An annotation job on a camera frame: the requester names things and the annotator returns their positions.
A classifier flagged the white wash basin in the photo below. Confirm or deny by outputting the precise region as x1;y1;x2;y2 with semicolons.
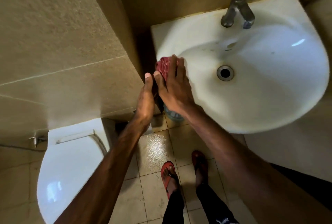
151;0;330;134

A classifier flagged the red checked cloth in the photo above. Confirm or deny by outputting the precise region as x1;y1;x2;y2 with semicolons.
151;56;180;113

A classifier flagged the person's leg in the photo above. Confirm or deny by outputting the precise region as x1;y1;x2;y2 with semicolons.
193;154;239;224
162;164;185;224

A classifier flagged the person's left hand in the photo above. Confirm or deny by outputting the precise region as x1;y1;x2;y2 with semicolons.
133;73;156;128

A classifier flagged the chrome sink drain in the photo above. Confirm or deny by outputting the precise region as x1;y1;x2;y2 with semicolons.
216;65;235;82

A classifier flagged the grey sprayer hose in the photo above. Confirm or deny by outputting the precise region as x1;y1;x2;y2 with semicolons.
0;142;47;153

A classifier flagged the person's left red flip-flop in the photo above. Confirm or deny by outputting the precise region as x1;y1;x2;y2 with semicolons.
160;161;180;200

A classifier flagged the chrome angle valve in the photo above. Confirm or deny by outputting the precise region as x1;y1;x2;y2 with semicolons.
28;135;48;148

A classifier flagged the person's left forearm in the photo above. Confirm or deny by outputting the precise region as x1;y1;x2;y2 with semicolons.
53;120;154;224

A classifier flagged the person's left leg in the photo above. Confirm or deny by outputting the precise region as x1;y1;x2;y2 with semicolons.
162;164;185;224

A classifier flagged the chrome basin faucet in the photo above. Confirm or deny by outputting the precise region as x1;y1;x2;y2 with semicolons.
220;0;256;30

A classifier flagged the person's right leg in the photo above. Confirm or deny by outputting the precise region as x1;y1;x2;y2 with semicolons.
193;154;239;224

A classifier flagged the person's right hand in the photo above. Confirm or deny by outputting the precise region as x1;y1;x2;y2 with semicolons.
153;55;197;117

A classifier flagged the person's right red flip-flop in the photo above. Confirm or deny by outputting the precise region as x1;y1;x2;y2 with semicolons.
191;150;209;184

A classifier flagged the person's right forearm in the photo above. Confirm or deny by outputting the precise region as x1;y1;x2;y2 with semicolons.
181;104;332;224

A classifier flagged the person's red flip-flop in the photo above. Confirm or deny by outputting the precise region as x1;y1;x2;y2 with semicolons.
191;150;209;184
160;161;180;200

